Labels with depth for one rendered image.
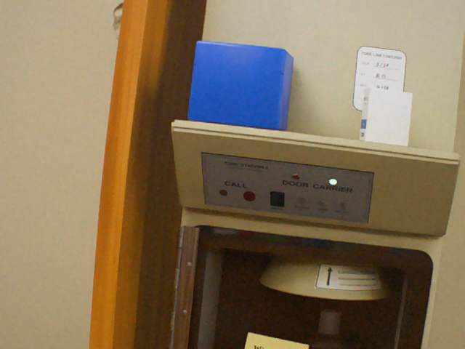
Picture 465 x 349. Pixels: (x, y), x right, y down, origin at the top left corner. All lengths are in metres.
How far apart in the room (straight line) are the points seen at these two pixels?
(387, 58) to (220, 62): 0.21
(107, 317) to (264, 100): 0.31
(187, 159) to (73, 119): 0.60
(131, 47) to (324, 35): 0.23
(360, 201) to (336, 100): 0.13
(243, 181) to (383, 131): 0.17
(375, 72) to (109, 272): 0.39
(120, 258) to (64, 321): 0.60
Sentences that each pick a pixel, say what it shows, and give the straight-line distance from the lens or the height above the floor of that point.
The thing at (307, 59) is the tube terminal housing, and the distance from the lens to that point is 1.15.
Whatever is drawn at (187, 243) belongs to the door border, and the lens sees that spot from 1.16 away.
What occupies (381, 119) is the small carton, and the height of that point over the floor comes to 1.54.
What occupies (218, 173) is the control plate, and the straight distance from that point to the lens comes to 1.09.
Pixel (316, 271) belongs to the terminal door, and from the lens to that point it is 1.14.
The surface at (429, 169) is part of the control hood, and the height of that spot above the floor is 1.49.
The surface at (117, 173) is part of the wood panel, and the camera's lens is 1.09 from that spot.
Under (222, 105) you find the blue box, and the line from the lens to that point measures 1.05.
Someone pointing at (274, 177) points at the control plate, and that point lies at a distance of 1.08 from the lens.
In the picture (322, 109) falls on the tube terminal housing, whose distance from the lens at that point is 1.15.
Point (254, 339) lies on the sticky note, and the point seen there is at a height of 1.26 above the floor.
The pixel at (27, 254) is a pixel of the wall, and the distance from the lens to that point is 1.70.
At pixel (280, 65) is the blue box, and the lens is 1.05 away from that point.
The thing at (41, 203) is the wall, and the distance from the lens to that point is 1.68.
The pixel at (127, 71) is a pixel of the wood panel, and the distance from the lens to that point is 1.09.
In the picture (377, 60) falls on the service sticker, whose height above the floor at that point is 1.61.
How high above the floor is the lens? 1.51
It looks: 3 degrees down
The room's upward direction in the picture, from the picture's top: 6 degrees clockwise
